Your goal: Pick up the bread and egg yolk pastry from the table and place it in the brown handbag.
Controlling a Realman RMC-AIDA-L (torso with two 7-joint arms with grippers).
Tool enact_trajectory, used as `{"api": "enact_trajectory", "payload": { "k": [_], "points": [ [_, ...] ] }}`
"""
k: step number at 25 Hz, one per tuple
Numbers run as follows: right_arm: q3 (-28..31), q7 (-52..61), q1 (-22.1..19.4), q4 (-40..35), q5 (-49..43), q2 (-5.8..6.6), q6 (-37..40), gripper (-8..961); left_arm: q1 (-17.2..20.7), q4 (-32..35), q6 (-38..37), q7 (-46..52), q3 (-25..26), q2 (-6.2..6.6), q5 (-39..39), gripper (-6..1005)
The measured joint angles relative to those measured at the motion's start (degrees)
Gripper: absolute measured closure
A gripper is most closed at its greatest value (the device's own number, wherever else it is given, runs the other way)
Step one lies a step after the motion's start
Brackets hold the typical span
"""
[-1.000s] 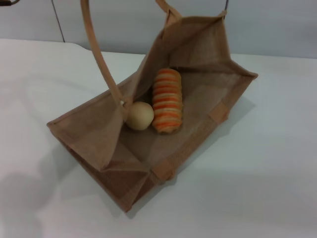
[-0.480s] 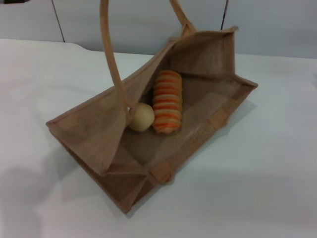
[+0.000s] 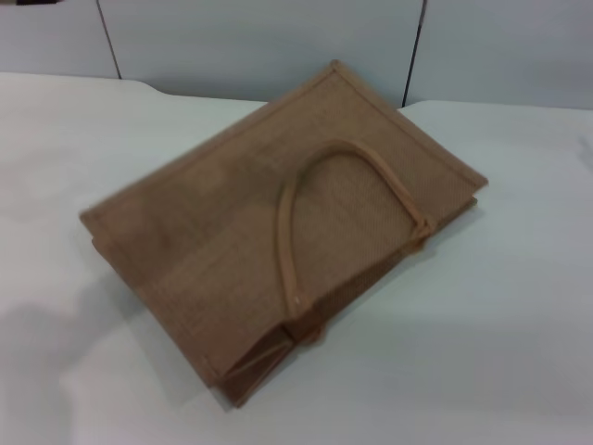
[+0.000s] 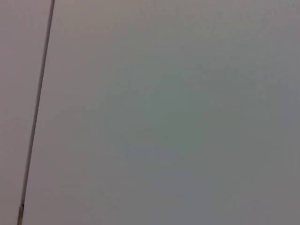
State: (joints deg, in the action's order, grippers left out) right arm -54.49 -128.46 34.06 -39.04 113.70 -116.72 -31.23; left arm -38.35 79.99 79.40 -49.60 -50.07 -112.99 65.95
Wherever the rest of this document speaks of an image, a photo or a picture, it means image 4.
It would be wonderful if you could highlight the small metal wall seam clip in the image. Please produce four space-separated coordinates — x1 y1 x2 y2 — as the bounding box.
17 204 24 225

